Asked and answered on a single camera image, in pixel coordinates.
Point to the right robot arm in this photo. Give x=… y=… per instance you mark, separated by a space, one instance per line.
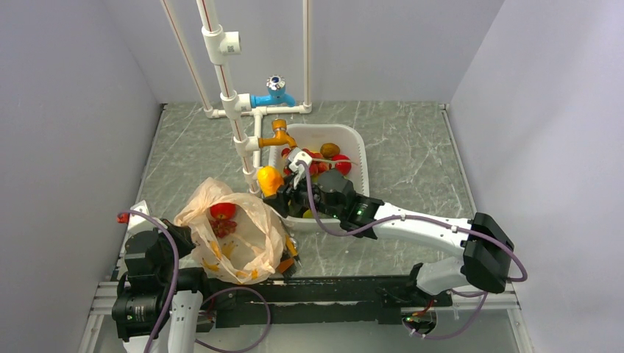
x=480 y=252

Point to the brown fake kiwi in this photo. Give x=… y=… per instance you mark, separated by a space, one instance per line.
x=329 y=150

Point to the red fake apple in bag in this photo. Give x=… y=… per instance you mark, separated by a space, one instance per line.
x=223 y=211

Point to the blue faucet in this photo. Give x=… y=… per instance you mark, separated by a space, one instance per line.
x=276 y=88

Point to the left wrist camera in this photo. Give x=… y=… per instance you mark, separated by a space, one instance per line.
x=135 y=223

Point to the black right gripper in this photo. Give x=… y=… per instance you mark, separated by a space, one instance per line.
x=279 y=201

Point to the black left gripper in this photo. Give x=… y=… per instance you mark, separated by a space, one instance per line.
x=182 y=235

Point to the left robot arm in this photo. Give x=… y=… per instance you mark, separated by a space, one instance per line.
x=157 y=306

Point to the red fake grape bunch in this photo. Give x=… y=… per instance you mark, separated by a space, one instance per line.
x=223 y=228

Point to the white PVC pipe frame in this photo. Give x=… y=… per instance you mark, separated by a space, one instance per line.
x=245 y=121

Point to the yellow orange fake mango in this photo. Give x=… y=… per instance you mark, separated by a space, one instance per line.
x=269 y=180

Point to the peach plastic bag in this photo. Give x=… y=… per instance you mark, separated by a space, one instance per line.
x=251 y=253

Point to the orange faucet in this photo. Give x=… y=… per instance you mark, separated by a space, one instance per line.
x=281 y=136

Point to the orange black brush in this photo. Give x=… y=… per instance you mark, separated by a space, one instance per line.
x=290 y=259

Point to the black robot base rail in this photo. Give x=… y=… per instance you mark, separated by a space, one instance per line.
x=384 y=299

